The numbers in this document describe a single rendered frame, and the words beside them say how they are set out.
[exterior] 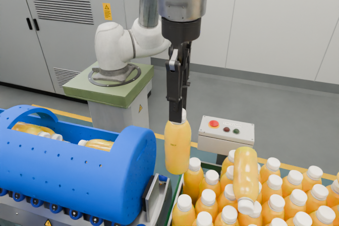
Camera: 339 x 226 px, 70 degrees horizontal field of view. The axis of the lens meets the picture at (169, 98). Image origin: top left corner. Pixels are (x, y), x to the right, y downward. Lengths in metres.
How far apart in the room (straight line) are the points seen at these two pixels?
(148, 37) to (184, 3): 0.82
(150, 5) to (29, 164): 0.78
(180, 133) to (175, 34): 0.25
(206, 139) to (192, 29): 0.56
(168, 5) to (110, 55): 0.85
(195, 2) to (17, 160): 0.64
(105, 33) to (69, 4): 1.35
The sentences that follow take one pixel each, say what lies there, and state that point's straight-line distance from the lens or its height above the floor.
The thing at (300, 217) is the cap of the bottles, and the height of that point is 1.10.
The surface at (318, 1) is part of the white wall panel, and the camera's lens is 3.29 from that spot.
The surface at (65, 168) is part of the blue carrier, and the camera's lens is 0.72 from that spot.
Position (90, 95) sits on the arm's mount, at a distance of 1.27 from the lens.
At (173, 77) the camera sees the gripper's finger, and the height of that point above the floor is 1.48.
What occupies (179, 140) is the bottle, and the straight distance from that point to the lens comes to 0.59.
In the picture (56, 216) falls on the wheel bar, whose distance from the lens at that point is 0.97.
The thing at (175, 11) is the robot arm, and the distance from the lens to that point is 0.43.
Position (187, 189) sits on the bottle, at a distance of 0.87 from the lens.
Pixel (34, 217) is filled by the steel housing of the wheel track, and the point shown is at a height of 0.89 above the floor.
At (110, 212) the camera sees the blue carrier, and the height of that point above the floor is 1.10.
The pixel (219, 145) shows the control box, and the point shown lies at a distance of 0.94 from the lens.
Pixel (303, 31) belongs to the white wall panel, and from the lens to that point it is 3.36.
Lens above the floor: 1.70
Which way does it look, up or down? 34 degrees down
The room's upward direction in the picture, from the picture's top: straight up
